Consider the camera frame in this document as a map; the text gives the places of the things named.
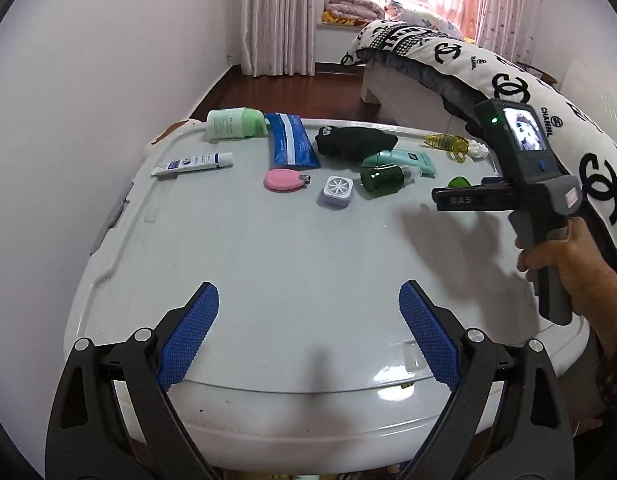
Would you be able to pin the bed with logo blanket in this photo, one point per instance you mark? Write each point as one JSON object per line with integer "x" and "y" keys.
{"x": 488, "y": 65}

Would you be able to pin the person's right hand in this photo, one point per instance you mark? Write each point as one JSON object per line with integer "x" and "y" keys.
{"x": 583, "y": 270}

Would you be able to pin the white tube with blue label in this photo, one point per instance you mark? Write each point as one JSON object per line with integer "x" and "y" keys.
{"x": 193, "y": 163}

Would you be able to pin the small green plastic piece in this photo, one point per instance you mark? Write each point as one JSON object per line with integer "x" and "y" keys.
{"x": 457, "y": 182}

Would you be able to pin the person's right forearm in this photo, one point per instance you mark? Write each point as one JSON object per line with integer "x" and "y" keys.
{"x": 613, "y": 340}

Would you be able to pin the pink round compact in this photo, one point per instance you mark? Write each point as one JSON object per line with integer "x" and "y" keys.
{"x": 283, "y": 180}

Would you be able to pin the folded pink quilts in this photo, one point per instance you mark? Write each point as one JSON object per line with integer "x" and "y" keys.
{"x": 351, "y": 7}

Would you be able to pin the dark green glass bottle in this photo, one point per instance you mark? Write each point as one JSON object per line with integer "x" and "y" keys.
{"x": 383, "y": 181}

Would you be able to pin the yellow clear plastic piece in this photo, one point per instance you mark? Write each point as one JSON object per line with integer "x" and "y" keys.
{"x": 446, "y": 144}

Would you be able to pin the blue striped pouch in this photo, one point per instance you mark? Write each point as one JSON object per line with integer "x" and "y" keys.
{"x": 293, "y": 142}

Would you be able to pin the lilac square air freshener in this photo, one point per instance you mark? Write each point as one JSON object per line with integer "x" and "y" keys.
{"x": 337, "y": 191}

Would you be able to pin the pink patterned curtain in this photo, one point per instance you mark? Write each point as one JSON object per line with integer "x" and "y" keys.
{"x": 508, "y": 5}
{"x": 283, "y": 15}

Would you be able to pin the floral pillow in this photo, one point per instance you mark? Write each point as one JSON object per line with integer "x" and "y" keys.
{"x": 423, "y": 17}

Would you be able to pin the white bed frame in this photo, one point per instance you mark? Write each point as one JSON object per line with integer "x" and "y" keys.
{"x": 408, "y": 95}

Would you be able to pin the wooden chair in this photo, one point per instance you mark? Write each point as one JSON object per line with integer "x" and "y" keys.
{"x": 536, "y": 71}

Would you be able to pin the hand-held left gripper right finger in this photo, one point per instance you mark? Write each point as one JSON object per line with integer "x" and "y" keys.
{"x": 431, "y": 332}

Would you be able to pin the green lotion bottle with cap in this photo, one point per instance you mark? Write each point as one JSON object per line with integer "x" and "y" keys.
{"x": 228, "y": 124}

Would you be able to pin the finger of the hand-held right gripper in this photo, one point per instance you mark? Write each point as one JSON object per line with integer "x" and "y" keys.
{"x": 491, "y": 180}
{"x": 468, "y": 199}

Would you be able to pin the black folded cloth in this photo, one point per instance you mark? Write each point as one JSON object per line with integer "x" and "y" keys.
{"x": 356, "y": 142}

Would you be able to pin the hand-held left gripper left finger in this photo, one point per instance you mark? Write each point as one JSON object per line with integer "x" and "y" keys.
{"x": 188, "y": 337}

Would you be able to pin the teal squeeze tube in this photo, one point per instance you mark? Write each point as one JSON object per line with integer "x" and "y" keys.
{"x": 403, "y": 160}

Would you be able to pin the white crumpled tissue ball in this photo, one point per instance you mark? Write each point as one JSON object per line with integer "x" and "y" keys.
{"x": 477, "y": 149}

